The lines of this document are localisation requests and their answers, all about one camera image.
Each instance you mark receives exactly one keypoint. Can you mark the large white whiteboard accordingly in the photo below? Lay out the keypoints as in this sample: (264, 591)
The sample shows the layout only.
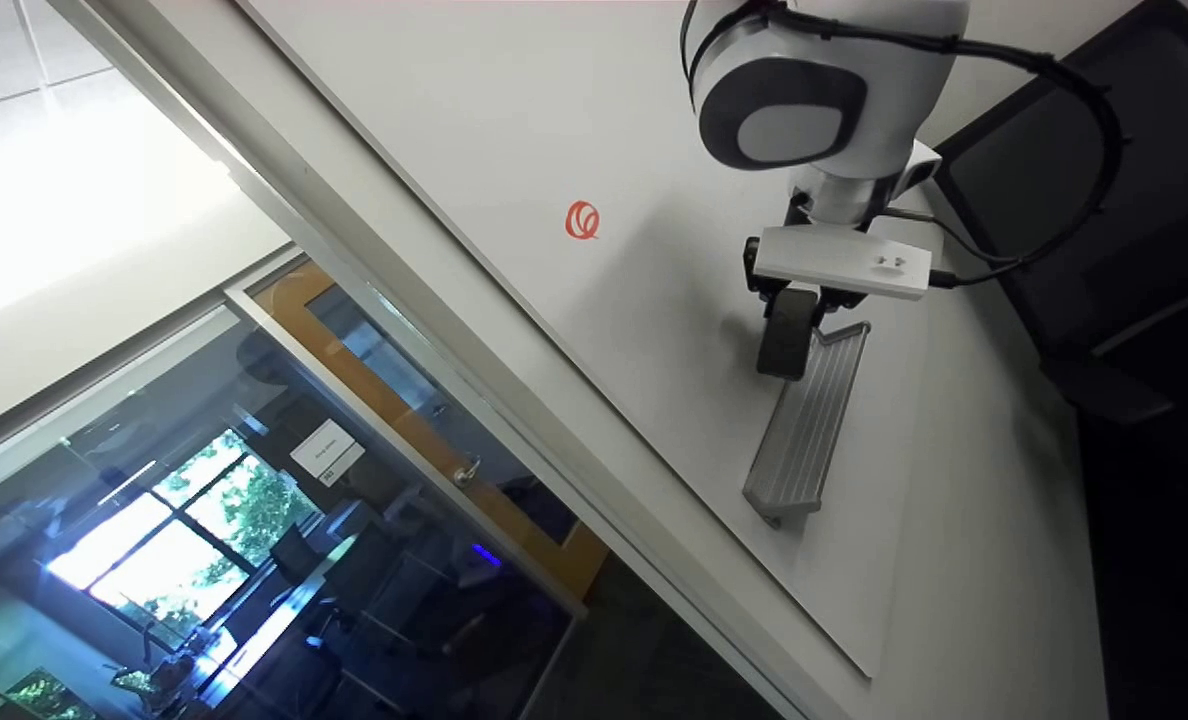
(487, 133)

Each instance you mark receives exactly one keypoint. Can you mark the wooden door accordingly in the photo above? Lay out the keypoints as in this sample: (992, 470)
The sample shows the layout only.
(546, 542)

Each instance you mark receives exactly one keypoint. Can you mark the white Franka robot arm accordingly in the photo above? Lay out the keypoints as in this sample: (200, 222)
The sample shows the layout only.
(804, 52)

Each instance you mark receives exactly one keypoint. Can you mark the black whiteboard eraser duster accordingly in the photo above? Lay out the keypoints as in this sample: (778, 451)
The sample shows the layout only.
(787, 342)

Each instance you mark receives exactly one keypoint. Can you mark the bright window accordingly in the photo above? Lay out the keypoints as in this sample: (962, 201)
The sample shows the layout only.
(177, 534)

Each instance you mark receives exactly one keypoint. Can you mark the white paper sign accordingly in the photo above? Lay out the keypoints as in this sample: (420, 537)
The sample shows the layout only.
(331, 452)

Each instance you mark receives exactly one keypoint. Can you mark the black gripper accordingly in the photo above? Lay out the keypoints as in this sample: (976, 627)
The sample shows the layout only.
(839, 309)

